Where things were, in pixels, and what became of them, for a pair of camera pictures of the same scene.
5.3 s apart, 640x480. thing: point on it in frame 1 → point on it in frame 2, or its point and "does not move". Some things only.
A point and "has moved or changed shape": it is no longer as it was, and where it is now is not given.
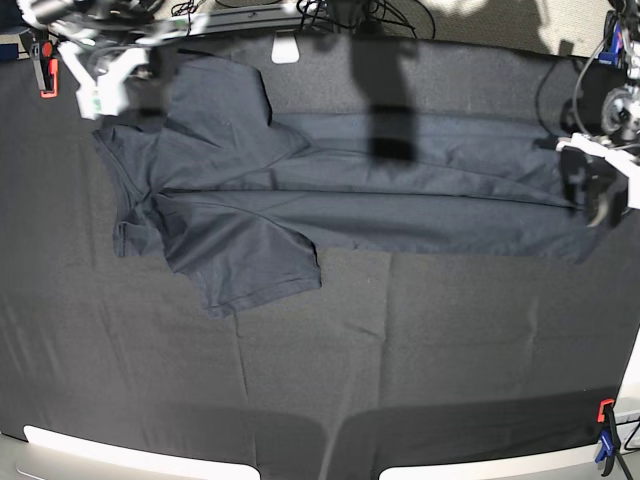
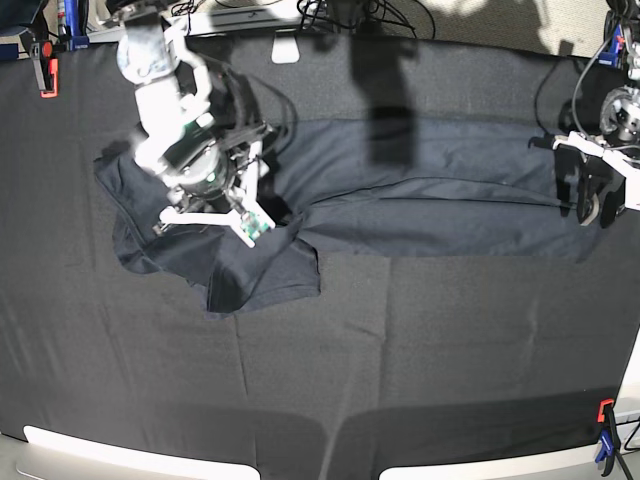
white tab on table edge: (285, 49) does not move
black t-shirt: (240, 204) has moved or changed shape
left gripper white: (107, 90) → (248, 215)
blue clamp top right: (613, 57) does not move
